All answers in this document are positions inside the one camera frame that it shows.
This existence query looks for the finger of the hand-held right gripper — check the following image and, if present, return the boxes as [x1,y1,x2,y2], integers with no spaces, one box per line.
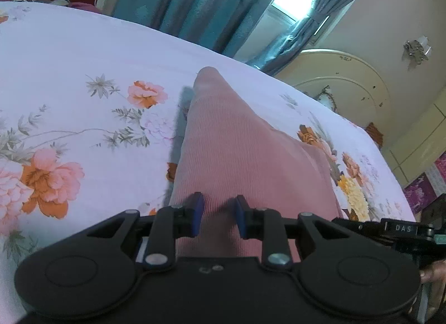
[330,217,384,240]

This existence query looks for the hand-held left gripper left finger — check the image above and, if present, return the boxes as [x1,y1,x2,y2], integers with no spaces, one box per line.
[85,192,205,272]

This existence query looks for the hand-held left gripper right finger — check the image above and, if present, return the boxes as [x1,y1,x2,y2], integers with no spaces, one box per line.
[234,194,336,272]

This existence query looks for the pink knit sweater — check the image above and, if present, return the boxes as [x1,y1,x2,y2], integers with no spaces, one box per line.
[167,66,344,266]

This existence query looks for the person's right hand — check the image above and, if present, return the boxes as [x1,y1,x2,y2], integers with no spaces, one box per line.
[420,260,446,285]

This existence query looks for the brown bedside cabinet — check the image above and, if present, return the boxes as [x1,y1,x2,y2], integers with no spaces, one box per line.
[365,122,384,149]

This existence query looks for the cream wardrobe with purple panels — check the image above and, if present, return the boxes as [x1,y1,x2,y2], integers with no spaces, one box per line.
[378,96,446,220]

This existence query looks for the cream arched headboard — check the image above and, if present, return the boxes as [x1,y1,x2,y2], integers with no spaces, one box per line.
[275,49,393,152]

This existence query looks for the floral white bed sheet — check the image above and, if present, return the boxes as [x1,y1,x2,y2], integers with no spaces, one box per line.
[0,1,418,324]

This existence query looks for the narrow tied blue curtain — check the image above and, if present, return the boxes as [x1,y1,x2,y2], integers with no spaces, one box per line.
[248,0,406,78]

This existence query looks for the wide blue curtain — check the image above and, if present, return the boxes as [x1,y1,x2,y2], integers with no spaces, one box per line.
[111,0,304,61]

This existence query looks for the bright window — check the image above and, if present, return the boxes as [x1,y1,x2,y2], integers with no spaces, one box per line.
[233,0,333,65]

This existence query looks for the wall lamp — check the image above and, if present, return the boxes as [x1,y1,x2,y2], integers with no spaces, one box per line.
[403,35,433,65]

